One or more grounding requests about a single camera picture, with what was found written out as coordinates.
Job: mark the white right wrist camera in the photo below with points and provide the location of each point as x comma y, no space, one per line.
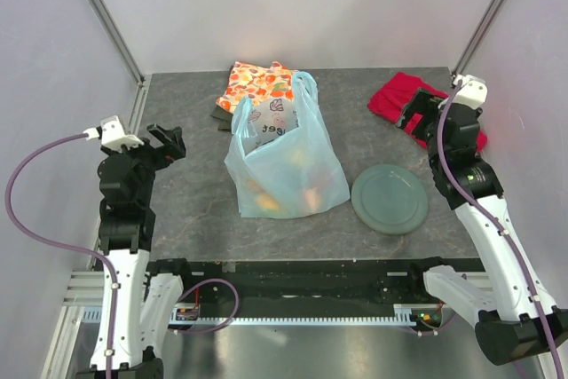
471,91

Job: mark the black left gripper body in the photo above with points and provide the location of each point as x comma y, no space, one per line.
148,158

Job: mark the red bell pepper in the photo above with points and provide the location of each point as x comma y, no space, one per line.
321,177

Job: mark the yellow mango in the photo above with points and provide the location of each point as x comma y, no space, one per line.
297,157

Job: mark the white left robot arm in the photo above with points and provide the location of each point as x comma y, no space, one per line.
138,294

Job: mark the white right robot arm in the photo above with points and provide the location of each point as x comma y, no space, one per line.
519,318

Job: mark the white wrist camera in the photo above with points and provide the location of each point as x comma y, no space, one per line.
113,135
471,91

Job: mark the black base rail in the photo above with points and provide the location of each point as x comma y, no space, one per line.
312,288

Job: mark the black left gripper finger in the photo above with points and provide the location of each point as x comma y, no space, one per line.
176,144
158,133

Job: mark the dark green folded cloth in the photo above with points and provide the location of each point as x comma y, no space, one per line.
224,118

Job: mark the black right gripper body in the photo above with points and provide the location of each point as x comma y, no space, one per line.
431,142

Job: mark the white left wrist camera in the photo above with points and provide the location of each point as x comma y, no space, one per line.
113,135

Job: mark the red crumpled cloth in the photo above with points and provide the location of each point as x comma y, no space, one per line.
388,103

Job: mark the peach fruit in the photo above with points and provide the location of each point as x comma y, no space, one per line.
312,200

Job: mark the light blue cable duct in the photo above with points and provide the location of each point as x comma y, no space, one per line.
402,317

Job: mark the floral orange folded cloth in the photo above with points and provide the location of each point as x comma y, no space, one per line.
247,81

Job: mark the grey round plate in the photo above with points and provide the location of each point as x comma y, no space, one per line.
390,199

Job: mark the orange pineapple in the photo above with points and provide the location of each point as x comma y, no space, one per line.
263,199

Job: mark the light blue plastic bag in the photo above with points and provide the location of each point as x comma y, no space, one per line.
262,135

